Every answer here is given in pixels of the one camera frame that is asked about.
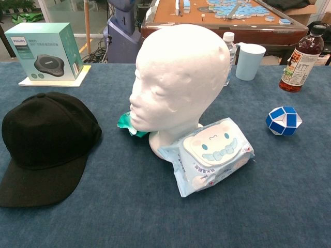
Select green bags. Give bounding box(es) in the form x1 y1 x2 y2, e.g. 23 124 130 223
11 12 44 24

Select brown mahjong table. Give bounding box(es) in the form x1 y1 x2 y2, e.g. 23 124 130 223
141 0 310 65

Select clear water bottle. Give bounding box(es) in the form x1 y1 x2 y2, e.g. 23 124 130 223
222 32 237 87

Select teal Philips speaker box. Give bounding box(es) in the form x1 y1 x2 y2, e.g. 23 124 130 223
4 22 84 81

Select light blue wet wipes pack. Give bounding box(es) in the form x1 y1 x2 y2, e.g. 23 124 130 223
157 117 255 198

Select black cloth heap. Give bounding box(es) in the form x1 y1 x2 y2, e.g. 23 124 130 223
263 0 311 11

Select dark tea drink bottle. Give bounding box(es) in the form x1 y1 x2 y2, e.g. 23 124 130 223
278 25 327 93

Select cardboard box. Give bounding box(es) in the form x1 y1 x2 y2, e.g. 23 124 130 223
284 4 319 26

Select light blue plastic cup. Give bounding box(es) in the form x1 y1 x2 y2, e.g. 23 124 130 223
234 42 266 82

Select white printed carton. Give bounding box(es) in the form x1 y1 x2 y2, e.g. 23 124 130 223
314 54 330 67

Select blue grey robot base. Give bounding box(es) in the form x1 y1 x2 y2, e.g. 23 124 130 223
103 0 143 64

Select white foam mannequin head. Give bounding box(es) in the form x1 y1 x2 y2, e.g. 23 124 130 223
129 23 231 158

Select wooden pole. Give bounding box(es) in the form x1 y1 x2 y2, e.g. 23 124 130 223
84 0 92 54

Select white flat square board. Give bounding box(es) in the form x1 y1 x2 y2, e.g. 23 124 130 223
18 64 92 88

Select blue white snake puzzle ball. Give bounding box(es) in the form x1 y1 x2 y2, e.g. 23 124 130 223
265 105 303 136

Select black floor cable bundle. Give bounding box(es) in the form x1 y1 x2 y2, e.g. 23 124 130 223
82 38 108 64

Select black baseball cap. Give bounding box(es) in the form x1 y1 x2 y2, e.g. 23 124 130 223
0 91 103 208

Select green crumpled plastic packet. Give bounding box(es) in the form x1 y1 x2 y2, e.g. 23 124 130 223
116 111 151 138

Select blue mahjong tile heap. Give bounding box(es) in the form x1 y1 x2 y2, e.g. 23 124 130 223
206 0 271 20

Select blue table cloth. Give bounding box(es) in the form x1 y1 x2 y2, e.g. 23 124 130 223
0 61 331 248

